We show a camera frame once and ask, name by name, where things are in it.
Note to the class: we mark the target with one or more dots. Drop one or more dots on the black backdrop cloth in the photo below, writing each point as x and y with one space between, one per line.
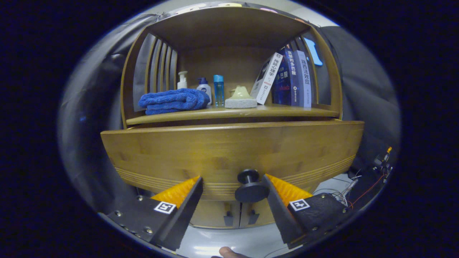
93 107

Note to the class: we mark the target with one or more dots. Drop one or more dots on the clear blue bottle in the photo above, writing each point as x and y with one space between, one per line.
218 89

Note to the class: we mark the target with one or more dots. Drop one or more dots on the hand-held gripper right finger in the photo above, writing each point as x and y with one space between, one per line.
278 211

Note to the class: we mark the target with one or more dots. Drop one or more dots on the blue folded towel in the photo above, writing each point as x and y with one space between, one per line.
172 100

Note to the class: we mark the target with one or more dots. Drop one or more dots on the black drawer knob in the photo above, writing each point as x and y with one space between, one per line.
251 191

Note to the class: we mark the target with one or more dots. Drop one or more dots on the white pump bottle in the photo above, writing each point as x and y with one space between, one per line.
182 83

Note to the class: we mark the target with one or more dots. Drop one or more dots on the white bottle blue cap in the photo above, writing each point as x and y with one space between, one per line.
204 89

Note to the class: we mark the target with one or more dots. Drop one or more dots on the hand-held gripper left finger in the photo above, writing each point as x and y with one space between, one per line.
183 211

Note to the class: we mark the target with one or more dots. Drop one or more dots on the wooden drawer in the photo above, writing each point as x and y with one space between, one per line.
215 150

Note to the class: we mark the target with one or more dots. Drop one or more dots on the wooden cabinet door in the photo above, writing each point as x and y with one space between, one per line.
261 215
211 215

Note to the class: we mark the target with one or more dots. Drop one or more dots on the black device orange tip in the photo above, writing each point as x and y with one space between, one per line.
382 161

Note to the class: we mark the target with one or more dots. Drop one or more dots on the wooden cabinet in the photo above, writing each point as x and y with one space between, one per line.
229 28

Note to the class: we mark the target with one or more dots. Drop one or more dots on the green soap bar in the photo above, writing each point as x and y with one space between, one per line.
241 94

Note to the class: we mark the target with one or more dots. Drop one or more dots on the white soap dish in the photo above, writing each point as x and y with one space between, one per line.
240 103

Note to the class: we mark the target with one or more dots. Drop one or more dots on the white book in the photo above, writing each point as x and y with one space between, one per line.
267 79

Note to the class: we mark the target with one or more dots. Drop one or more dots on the wooden countertop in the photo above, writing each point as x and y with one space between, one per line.
233 111

